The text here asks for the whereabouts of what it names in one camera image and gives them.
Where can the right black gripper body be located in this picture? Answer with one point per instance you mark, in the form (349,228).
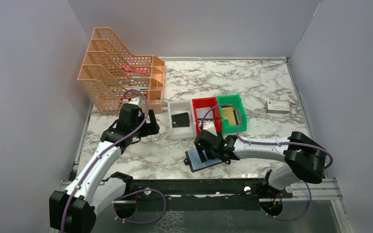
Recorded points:
(211,154)

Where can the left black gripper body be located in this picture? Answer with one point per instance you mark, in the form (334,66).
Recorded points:
(143,131)

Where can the black leather card holder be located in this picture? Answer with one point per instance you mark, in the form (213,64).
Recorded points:
(194,162)

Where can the white plastic bin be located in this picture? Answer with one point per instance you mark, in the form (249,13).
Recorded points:
(180,106)

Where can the peach plastic desk organizer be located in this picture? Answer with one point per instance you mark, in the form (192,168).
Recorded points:
(105,82)

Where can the green plastic bin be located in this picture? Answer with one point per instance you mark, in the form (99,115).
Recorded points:
(235,102)

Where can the white card box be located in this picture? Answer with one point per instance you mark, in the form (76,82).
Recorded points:
(277,107)

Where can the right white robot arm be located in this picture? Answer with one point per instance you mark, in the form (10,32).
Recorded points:
(304,160)

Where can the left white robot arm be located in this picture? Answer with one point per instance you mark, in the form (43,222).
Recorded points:
(75,209)

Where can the black credit card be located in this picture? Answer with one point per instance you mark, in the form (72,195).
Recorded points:
(180,120)

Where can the gold credit card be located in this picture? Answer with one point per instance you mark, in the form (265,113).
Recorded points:
(230,115)

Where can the white card with black stripe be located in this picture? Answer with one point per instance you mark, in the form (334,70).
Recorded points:
(201,112)

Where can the pink highlighter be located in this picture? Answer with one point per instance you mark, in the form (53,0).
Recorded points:
(135,71)

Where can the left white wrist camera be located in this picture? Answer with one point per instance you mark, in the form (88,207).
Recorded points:
(137,101)

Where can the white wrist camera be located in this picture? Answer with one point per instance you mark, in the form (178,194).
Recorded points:
(137,101)
(210,127)

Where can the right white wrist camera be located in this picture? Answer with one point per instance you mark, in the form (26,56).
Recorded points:
(210,127)

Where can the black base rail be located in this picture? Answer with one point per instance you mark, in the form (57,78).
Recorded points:
(248,194)

